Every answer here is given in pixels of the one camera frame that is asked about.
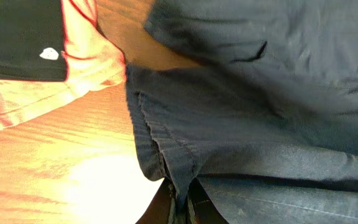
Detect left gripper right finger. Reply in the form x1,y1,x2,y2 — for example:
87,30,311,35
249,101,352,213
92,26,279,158
186,179,228,224

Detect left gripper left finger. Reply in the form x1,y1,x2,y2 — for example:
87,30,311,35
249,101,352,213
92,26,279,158
136,179,176,224

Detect navy blue shorts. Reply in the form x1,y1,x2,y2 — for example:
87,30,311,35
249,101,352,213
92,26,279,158
126,0,358,223

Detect red shorts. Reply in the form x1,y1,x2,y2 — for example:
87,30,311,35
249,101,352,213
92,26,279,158
0,0,126,130

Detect black shorts with white stripe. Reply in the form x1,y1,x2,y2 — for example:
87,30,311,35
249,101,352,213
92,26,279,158
0,0,68,82

